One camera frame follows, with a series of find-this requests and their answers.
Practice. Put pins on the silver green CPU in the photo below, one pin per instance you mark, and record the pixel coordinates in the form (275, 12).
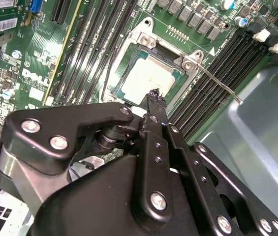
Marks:
(146, 73)

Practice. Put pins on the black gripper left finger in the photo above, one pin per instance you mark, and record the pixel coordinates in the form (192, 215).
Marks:
(42, 127)

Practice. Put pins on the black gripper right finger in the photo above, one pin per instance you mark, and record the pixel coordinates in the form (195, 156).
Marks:
(193, 167)

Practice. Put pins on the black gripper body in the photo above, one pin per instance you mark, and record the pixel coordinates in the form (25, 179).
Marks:
(92, 204)

